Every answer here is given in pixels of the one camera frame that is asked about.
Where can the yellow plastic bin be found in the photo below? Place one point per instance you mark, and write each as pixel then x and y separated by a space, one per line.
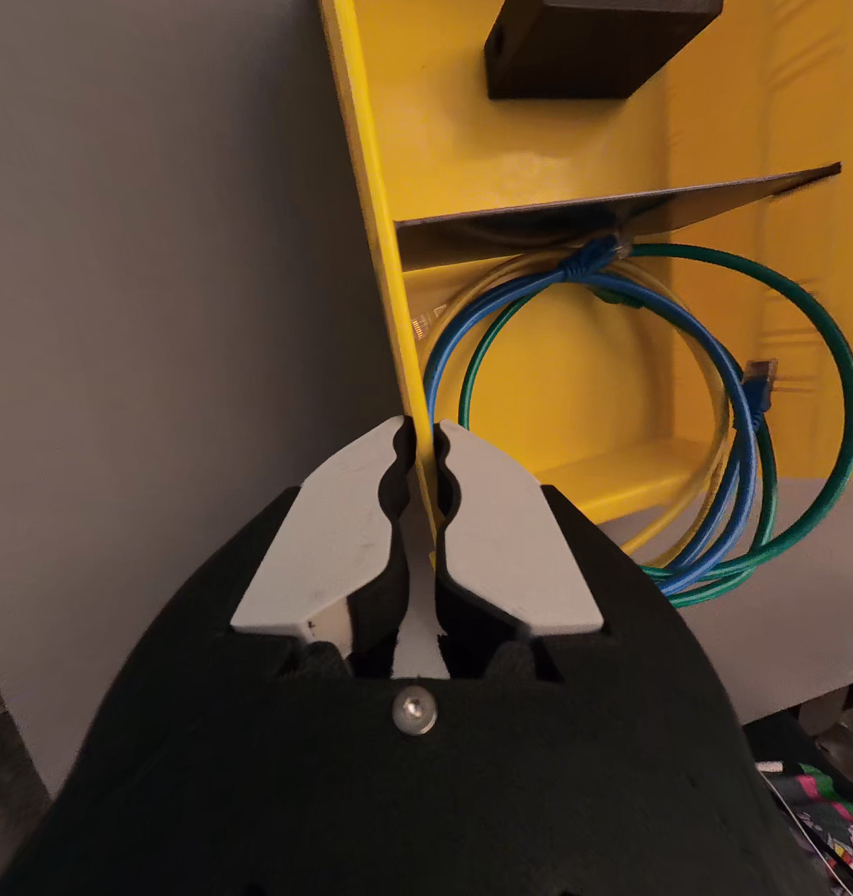
pixel 538 385

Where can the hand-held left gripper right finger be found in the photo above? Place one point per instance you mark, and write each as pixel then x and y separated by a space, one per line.
pixel 517 553

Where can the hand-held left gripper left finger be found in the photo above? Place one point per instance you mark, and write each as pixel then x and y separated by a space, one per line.
pixel 321 546

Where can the black network switch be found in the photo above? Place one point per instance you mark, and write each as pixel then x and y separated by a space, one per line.
pixel 580 56

